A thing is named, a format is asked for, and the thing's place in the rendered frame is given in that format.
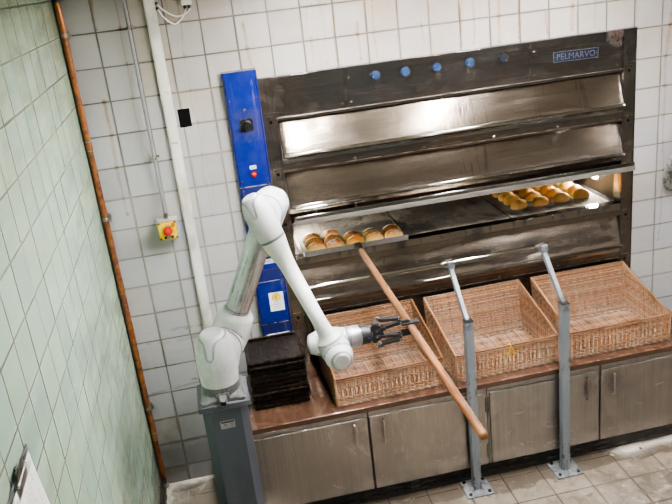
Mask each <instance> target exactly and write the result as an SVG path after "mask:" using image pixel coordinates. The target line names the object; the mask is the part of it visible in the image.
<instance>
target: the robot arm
mask: <svg viewBox="0 0 672 504"><path fill-rule="evenodd" d="M288 206H289V200H288V197H287V195H286V193H285V192H284V191H283V190H282V189H279V188H277V187H273V186H267V187H264V188H262V189H260V190H259V191H258V192H257V193H251V194H249V195H247V196H246V197H244V198H243V200H242V203H241V208H242V213H243V217H244V219H245V221H246V223H247V225H248V227H249V230H248V234H247V237H246V240H245V243H244V247H243V250H242V253H241V257H240V260H239V263H238V266H237V270H236V273H235V276H234V280H233V283H232V286H231V290H230V293H229V296H228V299H227V303H225V304H223V305H222V306H220V307H219V309H218V311H217V314H216V316H215V319H214V321H213V324H212V326H211V327H210V328H207V329H205V330H203V331H202V332H201V333H200V334H199V335H198V337H197V340H196V343H195V359H196V365H197V370H198V374H199V378H200V381H201V383H200V384H199V389H200V390H201V399H202V400H201V403H200V405H201V407H202V408H206V407H208V406H211V405H216V404H220V405H221V407H226V406H227V403H228V402H231V401H236V400H244V399H246V398H247V397H246V393H245V392H244V390H243V385H242V381H243V376H241V375H239V372H238V366H239V360H240V354H241V353H242V351H243V350H244V348H245V346H246V344H247V342H248V339H249V336H250V332H251V327H252V323H253V315H252V313H251V311H250V307H251V304H252V301H253V298H254V295H255V292H256V288H257V285H258V282H259V279H260V276H261V273H262V270H263V266H264V263H265V260H266V257H267V254H269V256H270V257H271V258H272V259H273V260H274V262H275V263H276V264H277V266H278V267H279V268H280V270H281V271H282V273H283V275H284V276H285V278H286V280H287V281H288V283H289V285H290V287H291V288H292V290H293V292H294V293H295V295H296V297H297V298H298V300H299V302H300V303H301V305H302V307H303V309H304V310H305V312H306V314H307V315H308V317H309V319H310V321H311V322H312V324H313V326H314V328H315V330H316V331H314V332H312V333H310V334H309V335H308V337H307V347H308V350H309V352H310V354H312V355H316V356H322V358H323V359H324V360H325V362H326V364H327V365H328V366H329V367H330V368H332V369H334V370H336V371H342V370H344V369H346V368H348V367H349V366H350V365H351V364H352V362H353V357H354V355H353V350H352V348H358V347H361V346H362V345H364V344H370V343H376V344H377V346H378V348H381V347H383V346H385V345H389V344H392V343H396V342H399V341H402V337H403V336H407V335H410V334H411V333H410V331H409V330H408V328H407V329H401V331H400V332H383V331H384V330H386V329H388V328H391V327H394V326H398V325H402V326H406V325H411V324H416V323H419V320H418V319H417V318H415V319H410V320H409V319H408V318H406V319H400V318H399V316H386V317H378V316H375V317H374V318H375V320H374V322H373V323H371V324H367V325H361V326H359V327H358V325H351V326H345V327H332V326H331V325H330V324H329V322H328V320H327V319H326V317H325V316H324V314H323V312H322V310H321V309H320V307H319V305H318V303H317V301H316V299H315V297H314V296H313V294H312V292H311V290H310V288H309V286H308V285H307V283H306V281H305V279H304V277H303V275H302V273H301V272H300V270H299V268H298V266H297V264H296V262H295V260H294V258H293V256H292V253H291V251H290V248H289V245H288V242H287V239H286V236H285V233H284V231H283V229H282V227H281V225H282V223H283V221H284V218H285V216H286V212H287V210H288ZM390 321H392V322H390ZM380 322H389V323H386V324H381V325H379V324H377V323H380ZM389 337H393V338H390V339H386V340H382V341H379V340H381V339H382V338H389Z"/></svg>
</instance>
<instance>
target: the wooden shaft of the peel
mask: <svg viewBox="0 0 672 504"><path fill-rule="evenodd" d="M358 252H359V254H360V256H361V257H362V259H363V260H364V262H365V263H366V265H367V266H368V268H369V269H370V271H371V273H372V274H373V276H374V277H375V279H376V280H377V282H378V283H379V285H380V286H381V288H382V289H383V291H384V293H385V294H386V296H387V297H388V299H389V300H390V302H391V303H392V305H393V306H394V308H395V309H396V311H397V313H398V314H399V316H400V317H401V319H406V318H408V319H409V320H410V317H409V316H408V315H407V313H406V312H405V310H404V309H403V307H402V306H401V304H400V303H399V301H398V300H397V298H396V297H395V295H394V294H393V292H392V291H391V289H390V288H389V286H388V285H387V283H386V282H385V280H384V279H383V277H382V276H381V275H380V273H379V272H378V270H377V269H376V267H375V266H374V264H373V263H372V261H371V260H370V258H369V257H368V255H367V254H366V252H365V251H364V249H363V248H360V249H359V250H358ZM406 326H407V328H408V330H409V331H410V333H411V334H412V336H413V337H414V339H415V340H416V342H417V343H418V345H419V346H420V348H421V350H422V351H423V353H424V354H425V356H426V357H427V359H428V360H429V362H430V363H431V365H432V367H433V368H434V370H435V371H436V373H437V374H438V376H439V377H440V379H441V380H442V382H443V383H444V385H445V387H446V388H447V390H448V391H449V393H450V394H451V396H452V397H453V399H454V400H455V402H456V403H457V405H458V407H459V408H460V410H461V411H462V413H463V414H464V416H465V417H466V419H467V420H468V422H469V424H470V425H471V427H472V428H473V430H474V431H475V433H476V434H477V436H478V437H479V439H481V440H486V439H487V438H488V433H487V432H486V430H485V429H484V427H483V426H482V424H481V423H480V421H479V420H478V418H477V417H476V415H475V414H474V412H473V411H472V409H471V408H470V406H469V405H468V403H467V402H466V400H465V399H464V397H463V396H462V395H461V393H460V392H459V390H458V389H457V387H456V386H455V384H454V383H453V381H452V380H451V378H450V377H449V375H448V374H447V372H446V371H445V369H444V368H443V366H442V365H441V363H440V362H439V360H438V359H437V357H436V356H435V355H434V353H433V352H432V350H431V349H430V347H429V346H428V344H427V343H426V341H425V340H424V338H423V337H422V335H421V334H420V332H419V331H418V329H417V328H416V326H415V325H414V324H411V325H406Z"/></svg>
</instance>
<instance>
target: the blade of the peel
mask: <svg viewBox="0 0 672 504"><path fill-rule="evenodd" d="M388 224H395V225H397V224H396V223H395V222H393V221H392V220H391V219H389V220H383V221H377V222H371V223H365V224H359V225H353V226H347V227H341V228H335V229H334V230H336V231H338V233H339V235H340V236H341V237H342V239H343V236H344V234H345V233H346V232H348V231H351V230H354V231H357V232H359V233H360V235H361V236H362V233H363V231H364V230H365V229H367V228H370V227H375V228H377V229H379V231H380V233H381V231H382V228H383V227H384V226H386V225H388ZM397 226H398V225H397ZM398 227H399V226H398ZM399 228H400V227H399ZM400 230H401V231H402V233H403V235H402V236H396V237H390V238H385V237H384V239H379V240H373V241H367V242H366V241H365V242H361V244H362V246H363V247H368V246H374V245H380V244H386V243H392V242H398V241H403V240H409V239H408V234H407V233H406V232H405V231H403V230H402V229H401V228H400ZM305 234H307V233H305ZM305 234H299V235H296V237H297V240H298V242H299V244H300V246H301V249H302V251H303V253H304V255H305V257H309V256H315V255H321V254H327V253H333V252H339V251H345V250H351V249H355V248H354V244H349V245H347V244H346V242H345V245H343V246H337V247H331V248H325V249H319V250H313V251H308V252H307V248H305V246H304V243H303V242H302V238H303V236H304V235H305ZM381 234H382V233H381Z"/></svg>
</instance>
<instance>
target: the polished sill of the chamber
mask: <svg viewBox="0 0 672 504"><path fill-rule="evenodd" d="M617 210H620V203H619V202H617V201H615V200H614V201H608V202H602V203H597V204H591V205H585V206H579V207H573V208H567V209H561V210H555V211H550V212H544V213H538V214H532V215H526V216H520V217H514V218H509V219H503V220H497V221H491V222H485V223H479V224H473V225H468V226H462V227H456V228H450V229H444V230H438V231H432V232H427V233H421V234H415V235H409V236H408V239H409V240H403V241H398V242H392V243H386V244H380V245H374V246H368V247H364V251H365V252H366V254H368V253H374V252H379V251H385V250H391V249H397V248H403V247H408V246H414V245H420V244H426V243H431V242H437V241H443V240H449V239H455V238H460V237H466V236H472V235H478V234H484V233H489V232H495V231H501V230H507V229H513V228H518V227H524V226H530V225H536V224H541V223H547V222H553V221H559V220H565V219H570V218H576V217H582V216H588V215H594V214H599V213H605V212H611V211H617ZM356 255H360V254H358V253H357V251H356V250H355V249H351V250H345V251H339V252H333V253H327V254H321V255H315V256H309V257H305V255H304V253H303V254H298V255H296V262H297V266H298V265H304V264H310V263H316V262H321V261H327V260H333V259H339V258H345V257H350V256H356Z"/></svg>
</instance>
